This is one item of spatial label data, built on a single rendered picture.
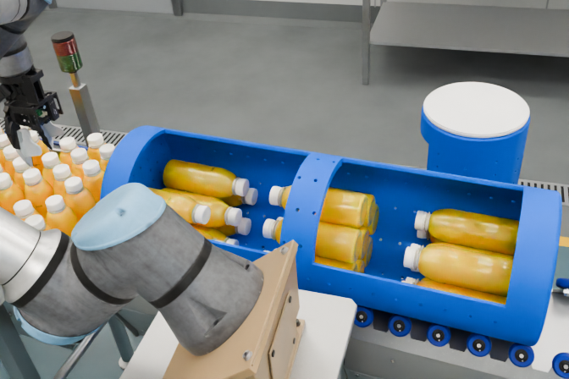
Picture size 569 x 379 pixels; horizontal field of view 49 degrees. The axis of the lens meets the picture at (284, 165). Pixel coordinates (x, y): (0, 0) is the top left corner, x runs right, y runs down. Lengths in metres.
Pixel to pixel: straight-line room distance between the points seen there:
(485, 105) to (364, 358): 0.80
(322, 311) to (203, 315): 0.26
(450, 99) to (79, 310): 1.22
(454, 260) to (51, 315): 0.68
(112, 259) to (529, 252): 0.66
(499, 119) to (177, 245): 1.11
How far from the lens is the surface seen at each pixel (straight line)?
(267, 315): 0.81
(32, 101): 1.31
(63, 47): 1.85
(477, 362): 1.29
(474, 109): 1.77
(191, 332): 0.86
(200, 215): 1.31
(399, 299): 1.16
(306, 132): 3.53
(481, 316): 1.15
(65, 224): 1.51
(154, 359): 1.04
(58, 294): 0.89
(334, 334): 1.02
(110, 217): 0.81
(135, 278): 0.84
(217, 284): 0.84
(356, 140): 3.46
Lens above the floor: 1.95
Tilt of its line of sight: 36 degrees down
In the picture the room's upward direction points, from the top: 5 degrees counter-clockwise
